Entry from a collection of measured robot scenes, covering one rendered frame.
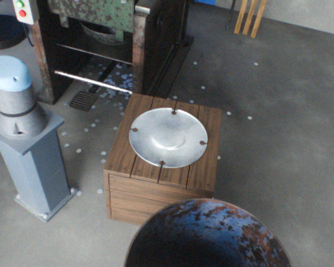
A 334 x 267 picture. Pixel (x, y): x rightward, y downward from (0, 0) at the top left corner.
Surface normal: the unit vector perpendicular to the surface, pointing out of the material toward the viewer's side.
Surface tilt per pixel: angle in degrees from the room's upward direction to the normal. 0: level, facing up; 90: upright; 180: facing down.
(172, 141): 0
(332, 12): 90
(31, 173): 90
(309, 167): 0
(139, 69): 90
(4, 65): 8
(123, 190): 90
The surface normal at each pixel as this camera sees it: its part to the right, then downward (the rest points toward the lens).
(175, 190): -0.17, 0.72
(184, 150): 0.09, -0.66
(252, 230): -0.67, 0.48
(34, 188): 0.21, 0.74
